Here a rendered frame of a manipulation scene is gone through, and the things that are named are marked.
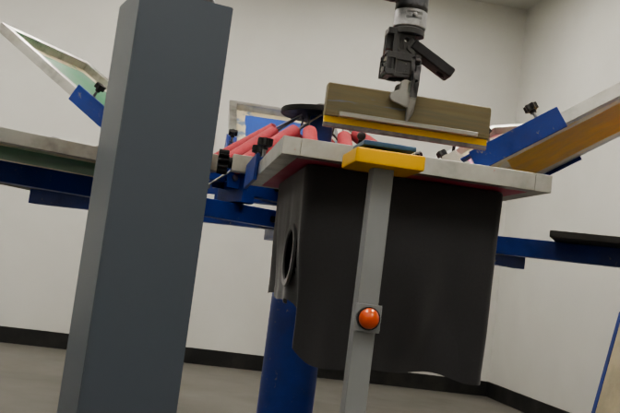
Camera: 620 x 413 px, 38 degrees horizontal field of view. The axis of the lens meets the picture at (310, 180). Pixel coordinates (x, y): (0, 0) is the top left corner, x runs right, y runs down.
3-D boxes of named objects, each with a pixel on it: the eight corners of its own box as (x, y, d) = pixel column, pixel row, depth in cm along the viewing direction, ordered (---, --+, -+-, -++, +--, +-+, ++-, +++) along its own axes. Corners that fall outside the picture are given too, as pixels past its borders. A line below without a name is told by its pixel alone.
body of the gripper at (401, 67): (376, 81, 206) (383, 31, 208) (412, 88, 208) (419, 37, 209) (385, 75, 199) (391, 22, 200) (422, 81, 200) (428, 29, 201)
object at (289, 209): (323, 336, 191) (343, 170, 195) (283, 331, 190) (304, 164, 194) (292, 321, 236) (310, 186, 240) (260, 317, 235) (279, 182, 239)
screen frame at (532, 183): (551, 193, 191) (553, 175, 191) (281, 153, 182) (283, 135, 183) (440, 212, 268) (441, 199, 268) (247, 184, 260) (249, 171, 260)
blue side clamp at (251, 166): (272, 182, 230) (275, 155, 231) (253, 179, 229) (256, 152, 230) (260, 190, 260) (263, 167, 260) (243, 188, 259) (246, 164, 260)
